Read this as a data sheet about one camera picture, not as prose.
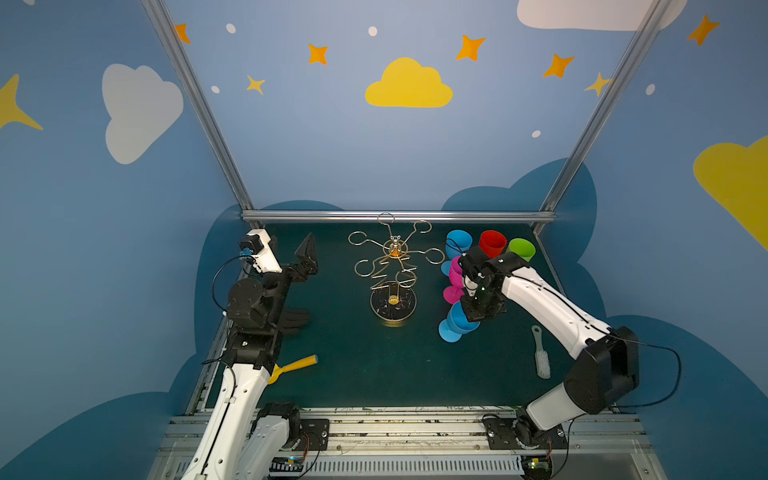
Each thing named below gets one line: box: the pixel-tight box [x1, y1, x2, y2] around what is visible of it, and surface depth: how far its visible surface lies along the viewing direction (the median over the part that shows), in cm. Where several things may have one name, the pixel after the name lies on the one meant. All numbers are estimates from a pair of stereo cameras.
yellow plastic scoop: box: [268, 354, 319, 385], surface depth 86 cm
